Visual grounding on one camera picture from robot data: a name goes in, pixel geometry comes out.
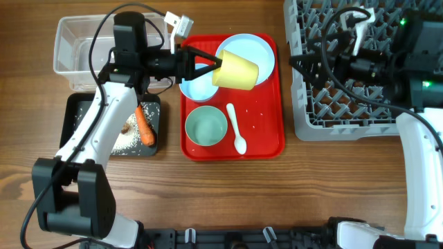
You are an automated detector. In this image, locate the white rice pile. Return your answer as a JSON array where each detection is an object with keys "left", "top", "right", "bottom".
[{"left": 76, "top": 102, "right": 161, "bottom": 156}]

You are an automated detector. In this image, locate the light blue plate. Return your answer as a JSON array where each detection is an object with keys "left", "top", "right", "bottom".
[{"left": 215, "top": 33, "right": 275, "bottom": 85}]

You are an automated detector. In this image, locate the grey dishwasher rack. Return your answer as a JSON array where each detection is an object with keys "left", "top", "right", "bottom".
[{"left": 283, "top": 0, "right": 442, "bottom": 141}]

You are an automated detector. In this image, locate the yellow cup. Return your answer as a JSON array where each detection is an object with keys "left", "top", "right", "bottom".
[{"left": 212, "top": 50, "right": 259, "bottom": 91}]

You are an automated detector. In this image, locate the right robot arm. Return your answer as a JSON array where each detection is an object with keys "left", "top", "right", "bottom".
[{"left": 289, "top": 6, "right": 442, "bottom": 248}]

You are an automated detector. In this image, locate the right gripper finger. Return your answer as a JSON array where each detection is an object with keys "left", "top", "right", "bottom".
[
  {"left": 289, "top": 53, "right": 329, "bottom": 89},
  {"left": 307, "top": 31, "right": 352, "bottom": 52}
]

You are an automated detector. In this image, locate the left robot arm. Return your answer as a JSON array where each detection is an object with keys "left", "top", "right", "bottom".
[{"left": 28, "top": 6, "right": 222, "bottom": 248}]

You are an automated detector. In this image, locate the white plastic spoon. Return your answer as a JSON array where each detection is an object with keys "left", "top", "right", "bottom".
[{"left": 226, "top": 103, "right": 247, "bottom": 155}]

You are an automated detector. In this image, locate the black plastic tray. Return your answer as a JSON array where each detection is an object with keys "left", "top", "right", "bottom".
[{"left": 60, "top": 93, "right": 161, "bottom": 151}]

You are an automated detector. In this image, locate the brown food scrap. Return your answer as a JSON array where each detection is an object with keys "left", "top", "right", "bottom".
[{"left": 121, "top": 123, "right": 130, "bottom": 134}]

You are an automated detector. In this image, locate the clear plastic bin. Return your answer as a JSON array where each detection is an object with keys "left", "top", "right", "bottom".
[{"left": 53, "top": 12, "right": 177, "bottom": 92}]

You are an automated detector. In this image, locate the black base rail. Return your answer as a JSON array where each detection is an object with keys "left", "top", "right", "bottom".
[{"left": 136, "top": 226, "right": 335, "bottom": 249}]

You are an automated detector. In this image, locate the light blue bowl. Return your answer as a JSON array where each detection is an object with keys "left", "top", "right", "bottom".
[{"left": 179, "top": 71, "right": 219, "bottom": 102}]

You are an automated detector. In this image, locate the green bowl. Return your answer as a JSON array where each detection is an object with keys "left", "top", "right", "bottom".
[{"left": 185, "top": 106, "right": 228, "bottom": 147}]

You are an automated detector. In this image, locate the orange carrot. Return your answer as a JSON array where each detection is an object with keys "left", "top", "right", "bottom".
[{"left": 135, "top": 105, "right": 156, "bottom": 147}]

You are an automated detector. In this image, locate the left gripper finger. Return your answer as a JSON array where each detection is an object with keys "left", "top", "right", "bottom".
[
  {"left": 186, "top": 46, "right": 222, "bottom": 65},
  {"left": 188, "top": 64, "right": 221, "bottom": 80}
]

